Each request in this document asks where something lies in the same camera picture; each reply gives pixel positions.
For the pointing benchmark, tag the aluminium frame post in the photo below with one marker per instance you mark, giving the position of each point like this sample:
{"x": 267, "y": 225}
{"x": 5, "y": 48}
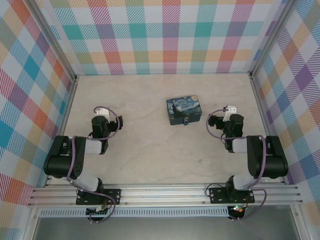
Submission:
{"x": 52, "y": 42}
{"x": 272, "y": 37}

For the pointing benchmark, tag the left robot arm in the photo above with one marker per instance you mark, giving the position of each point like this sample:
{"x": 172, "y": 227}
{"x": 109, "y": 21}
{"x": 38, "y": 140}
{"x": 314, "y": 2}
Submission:
{"x": 60, "y": 162}

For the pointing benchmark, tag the teal padlock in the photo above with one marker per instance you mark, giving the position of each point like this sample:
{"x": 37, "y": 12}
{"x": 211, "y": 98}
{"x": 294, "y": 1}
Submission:
{"x": 186, "y": 122}

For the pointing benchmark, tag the grey metal shelf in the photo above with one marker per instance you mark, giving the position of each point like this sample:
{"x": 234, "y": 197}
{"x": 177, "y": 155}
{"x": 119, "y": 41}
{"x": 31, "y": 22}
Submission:
{"x": 162, "y": 228}

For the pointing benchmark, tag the aluminium side rail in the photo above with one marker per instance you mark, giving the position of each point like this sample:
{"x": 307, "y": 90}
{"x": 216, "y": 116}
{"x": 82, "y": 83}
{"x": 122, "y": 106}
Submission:
{"x": 262, "y": 112}
{"x": 65, "y": 120}

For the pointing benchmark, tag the starry night tin box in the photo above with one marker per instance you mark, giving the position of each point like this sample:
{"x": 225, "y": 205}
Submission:
{"x": 183, "y": 107}

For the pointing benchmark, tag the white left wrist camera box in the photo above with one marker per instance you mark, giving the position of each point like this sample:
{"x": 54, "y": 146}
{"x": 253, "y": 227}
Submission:
{"x": 102, "y": 112}

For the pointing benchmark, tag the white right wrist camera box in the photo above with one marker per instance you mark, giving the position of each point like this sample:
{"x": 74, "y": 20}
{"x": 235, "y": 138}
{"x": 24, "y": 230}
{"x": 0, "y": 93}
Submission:
{"x": 230, "y": 112}

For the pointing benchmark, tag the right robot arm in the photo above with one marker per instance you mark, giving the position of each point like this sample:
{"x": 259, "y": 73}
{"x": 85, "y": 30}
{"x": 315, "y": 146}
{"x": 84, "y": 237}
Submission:
{"x": 272, "y": 162}

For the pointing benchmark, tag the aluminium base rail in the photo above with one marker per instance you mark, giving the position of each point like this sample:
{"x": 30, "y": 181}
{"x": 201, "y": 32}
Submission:
{"x": 162, "y": 195}

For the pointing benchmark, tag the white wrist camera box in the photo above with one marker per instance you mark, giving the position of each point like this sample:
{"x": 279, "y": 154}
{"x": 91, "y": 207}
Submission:
{"x": 230, "y": 112}
{"x": 102, "y": 112}

